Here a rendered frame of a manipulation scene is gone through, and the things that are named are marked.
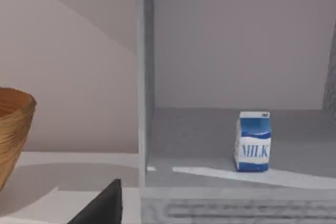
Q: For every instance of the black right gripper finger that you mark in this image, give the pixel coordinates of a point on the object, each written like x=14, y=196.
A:
x=105, y=205

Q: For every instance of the grey open cabinet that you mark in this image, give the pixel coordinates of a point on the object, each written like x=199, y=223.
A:
x=183, y=197

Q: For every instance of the woven wooden basket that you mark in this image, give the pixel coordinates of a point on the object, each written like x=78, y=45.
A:
x=13, y=134

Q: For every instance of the blue and white milk carton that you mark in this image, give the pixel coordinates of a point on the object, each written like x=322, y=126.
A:
x=253, y=145

